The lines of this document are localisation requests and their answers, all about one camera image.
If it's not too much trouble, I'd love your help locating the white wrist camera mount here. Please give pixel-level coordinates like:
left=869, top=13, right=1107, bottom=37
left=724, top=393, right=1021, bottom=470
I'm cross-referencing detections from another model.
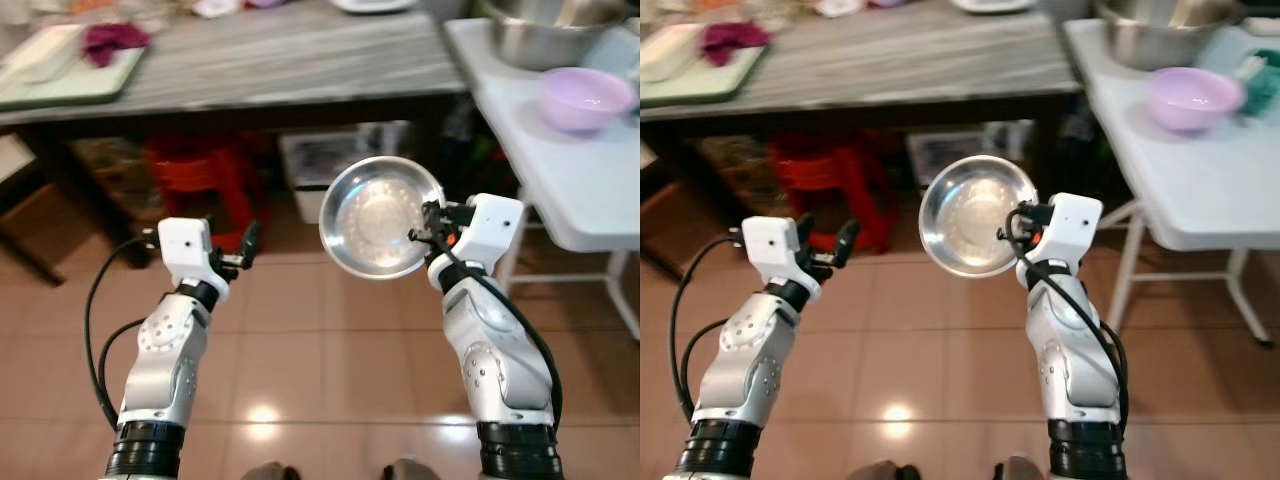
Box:
left=158, top=217, right=232, bottom=297
left=742, top=215, right=823, bottom=301
left=455, top=193, right=526, bottom=267
left=1035, top=192, right=1104, bottom=264

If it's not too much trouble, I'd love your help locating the red plastic stool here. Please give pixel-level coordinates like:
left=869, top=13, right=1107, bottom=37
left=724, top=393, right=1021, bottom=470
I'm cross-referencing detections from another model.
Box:
left=145, top=133, right=269, bottom=253
left=770, top=130, right=896, bottom=253

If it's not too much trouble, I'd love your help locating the white storage box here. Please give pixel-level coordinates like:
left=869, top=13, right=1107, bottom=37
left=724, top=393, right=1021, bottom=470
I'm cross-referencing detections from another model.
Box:
left=278, top=122, right=413, bottom=224
left=905, top=120, right=1036, bottom=193

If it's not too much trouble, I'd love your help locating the green cloth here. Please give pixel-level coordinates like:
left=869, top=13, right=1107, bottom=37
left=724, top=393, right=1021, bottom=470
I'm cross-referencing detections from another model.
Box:
left=1235, top=50, right=1280, bottom=117

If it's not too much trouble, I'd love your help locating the green tray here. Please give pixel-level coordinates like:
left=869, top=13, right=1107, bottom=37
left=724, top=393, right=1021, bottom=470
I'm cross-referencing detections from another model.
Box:
left=640, top=25, right=771, bottom=108
left=0, top=25, right=151, bottom=111

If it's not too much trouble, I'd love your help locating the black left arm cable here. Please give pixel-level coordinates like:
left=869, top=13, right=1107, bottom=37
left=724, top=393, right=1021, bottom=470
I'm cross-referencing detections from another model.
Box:
left=84, top=234, right=163, bottom=431
left=669, top=234, right=746, bottom=428

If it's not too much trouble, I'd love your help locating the large stainless steel basin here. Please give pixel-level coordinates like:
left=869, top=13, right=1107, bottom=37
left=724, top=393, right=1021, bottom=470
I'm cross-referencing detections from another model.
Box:
left=480, top=0, right=627, bottom=71
left=1095, top=0, right=1247, bottom=71

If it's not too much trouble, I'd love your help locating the grey wooden table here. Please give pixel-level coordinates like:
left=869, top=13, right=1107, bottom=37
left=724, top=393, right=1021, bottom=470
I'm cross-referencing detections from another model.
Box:
left=0, top=0, right=473, bottom=287
left=640, top=0, right=1088, bottom=251

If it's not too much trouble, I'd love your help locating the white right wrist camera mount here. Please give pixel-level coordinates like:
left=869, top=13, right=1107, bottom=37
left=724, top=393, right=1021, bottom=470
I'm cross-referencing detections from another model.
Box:
left=455, top=193, right=526, bottom=267
left=1035, top=192, right=1104, bottom=264

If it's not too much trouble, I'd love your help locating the small stainless steel bowl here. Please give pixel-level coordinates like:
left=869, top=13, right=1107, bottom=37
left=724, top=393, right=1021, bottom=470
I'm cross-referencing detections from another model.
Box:
left=918, top=155, right=1039, bottom=279
left=319, top=156, right=446, bottom=281

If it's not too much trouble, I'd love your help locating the brown basket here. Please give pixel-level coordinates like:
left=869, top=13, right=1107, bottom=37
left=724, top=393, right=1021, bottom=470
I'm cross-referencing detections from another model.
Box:
left=68, top=135, right=153, bottom=203
left=698, top=135, right=777, bottom=193

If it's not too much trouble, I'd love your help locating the white rectangular dish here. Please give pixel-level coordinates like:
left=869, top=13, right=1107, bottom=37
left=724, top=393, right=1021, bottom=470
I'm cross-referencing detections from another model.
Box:
left=640, top=22, right=707, bottom=83
left=0, top=25, right=87, bottom=86

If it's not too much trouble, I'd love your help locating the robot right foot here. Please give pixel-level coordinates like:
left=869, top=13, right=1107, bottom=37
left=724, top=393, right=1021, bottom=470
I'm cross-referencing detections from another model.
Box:
left=385, top=457, right=442, bottom=480
left=994, top=455, right=1047, bottom=480

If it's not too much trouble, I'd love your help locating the pink plastic bowl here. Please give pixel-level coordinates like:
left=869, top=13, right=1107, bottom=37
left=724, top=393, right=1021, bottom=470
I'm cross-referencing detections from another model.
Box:
left=541, top=67, right=637, bottom=136
left=1146, top=67, right=1246, bottom=134

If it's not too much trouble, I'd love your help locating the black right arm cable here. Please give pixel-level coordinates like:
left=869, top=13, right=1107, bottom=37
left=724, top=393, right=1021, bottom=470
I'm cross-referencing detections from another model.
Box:
left=1003, top=208, right=1131, bottom=433
left=432, top=228, right=564, bottom=433

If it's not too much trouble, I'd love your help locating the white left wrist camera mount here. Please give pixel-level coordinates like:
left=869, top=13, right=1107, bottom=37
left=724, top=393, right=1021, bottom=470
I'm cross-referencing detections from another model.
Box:
left=742, top=215, right=823, bottom=301
left=158, top=217, right=232, bottom=297

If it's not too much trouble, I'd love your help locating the magenta cloth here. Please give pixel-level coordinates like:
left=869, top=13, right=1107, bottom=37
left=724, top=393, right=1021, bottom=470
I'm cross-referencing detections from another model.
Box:
left=700, top=20, right=773, bottom=67
left=82, top=22, right=151, bottom=69

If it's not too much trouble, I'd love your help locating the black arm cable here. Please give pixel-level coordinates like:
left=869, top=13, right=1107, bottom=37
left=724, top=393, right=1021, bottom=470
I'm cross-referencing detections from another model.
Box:
left=669, top=234, right=746, bottom=428
left=432, top=228, right=564, bottom=433
left=84, top=234, right=163, bottom=431
left=1003, top=208, right=1131, bottom=433

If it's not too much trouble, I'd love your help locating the white folding table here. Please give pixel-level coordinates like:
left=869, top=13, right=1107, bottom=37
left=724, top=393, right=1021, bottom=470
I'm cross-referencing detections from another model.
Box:
left=1062, top=18, right=1280, bottom=348
left=445, top=18, right=641, bottom=343

